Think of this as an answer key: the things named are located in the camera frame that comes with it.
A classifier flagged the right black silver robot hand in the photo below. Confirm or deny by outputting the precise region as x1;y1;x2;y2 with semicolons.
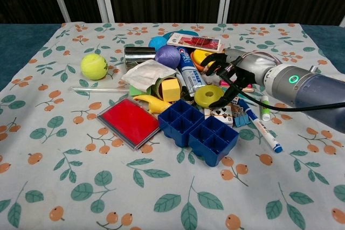
199;48;280;108

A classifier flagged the teal round disc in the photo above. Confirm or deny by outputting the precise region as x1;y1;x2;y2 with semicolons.
162;29;201;41

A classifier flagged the pink lighter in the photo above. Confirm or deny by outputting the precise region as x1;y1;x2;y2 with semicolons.
219;79;254;89

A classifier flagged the green white glue stick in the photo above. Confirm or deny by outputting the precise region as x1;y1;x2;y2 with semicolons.
259;95;271;122

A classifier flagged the orange-yellow tape roll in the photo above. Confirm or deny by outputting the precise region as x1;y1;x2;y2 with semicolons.
191;48;214;71

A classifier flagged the blue binder clip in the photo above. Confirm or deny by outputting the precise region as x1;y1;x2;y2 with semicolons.
232;107;253;128

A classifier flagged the playing card box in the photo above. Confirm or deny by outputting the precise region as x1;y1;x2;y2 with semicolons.
204;104;234;127

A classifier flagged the red picture card box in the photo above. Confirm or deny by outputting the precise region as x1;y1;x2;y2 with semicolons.
166;32;226;53

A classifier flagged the Crest toothpaste tube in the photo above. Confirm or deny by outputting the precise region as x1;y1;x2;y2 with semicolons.
176;46;207;97

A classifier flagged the white marker blue cap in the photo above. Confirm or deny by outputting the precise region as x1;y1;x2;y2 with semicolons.
238;99;284;154

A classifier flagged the purple ball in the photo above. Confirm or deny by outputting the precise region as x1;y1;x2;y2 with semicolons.
155;45;182;69

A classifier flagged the yellow foam cube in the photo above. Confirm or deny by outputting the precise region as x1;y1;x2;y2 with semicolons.
161;76;181;102

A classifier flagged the blue four-cell tray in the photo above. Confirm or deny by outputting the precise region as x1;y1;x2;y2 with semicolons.
188;116;240;168
157;99;206;148

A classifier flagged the blue foam ball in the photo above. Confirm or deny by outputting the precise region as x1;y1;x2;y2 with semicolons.
148;36;169;52

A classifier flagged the green cardboard roll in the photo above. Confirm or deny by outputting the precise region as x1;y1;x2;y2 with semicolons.
149;75;179;99

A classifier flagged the yellow toy banana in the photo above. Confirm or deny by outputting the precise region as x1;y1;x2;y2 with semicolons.
133;94;174;114

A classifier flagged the white plastic packet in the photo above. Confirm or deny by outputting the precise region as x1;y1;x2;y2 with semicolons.
121;59;177;91

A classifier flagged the shiny metal cup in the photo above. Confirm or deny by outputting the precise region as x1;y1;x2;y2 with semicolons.
123;46;157;72

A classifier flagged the green sticky note pad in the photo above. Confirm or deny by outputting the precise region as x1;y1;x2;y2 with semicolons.
128;84;148;97

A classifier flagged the red ink pad case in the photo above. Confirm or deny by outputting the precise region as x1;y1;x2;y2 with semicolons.
96;98;161;151

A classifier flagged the clear plastic rod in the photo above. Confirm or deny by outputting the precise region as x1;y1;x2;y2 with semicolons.
70;86;130;94

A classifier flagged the yellow-green tennis ball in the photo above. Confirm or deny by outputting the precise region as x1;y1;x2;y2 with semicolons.
80;53;109;81

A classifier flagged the floral patterned tablecloth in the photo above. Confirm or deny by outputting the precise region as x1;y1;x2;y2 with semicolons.
0;22;345;230

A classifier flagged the black robot hand cable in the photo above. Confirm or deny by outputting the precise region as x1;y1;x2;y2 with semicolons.
221;56;345;113

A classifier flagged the olive-yellow ring disc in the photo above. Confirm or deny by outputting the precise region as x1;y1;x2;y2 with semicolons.
194;85;225;108

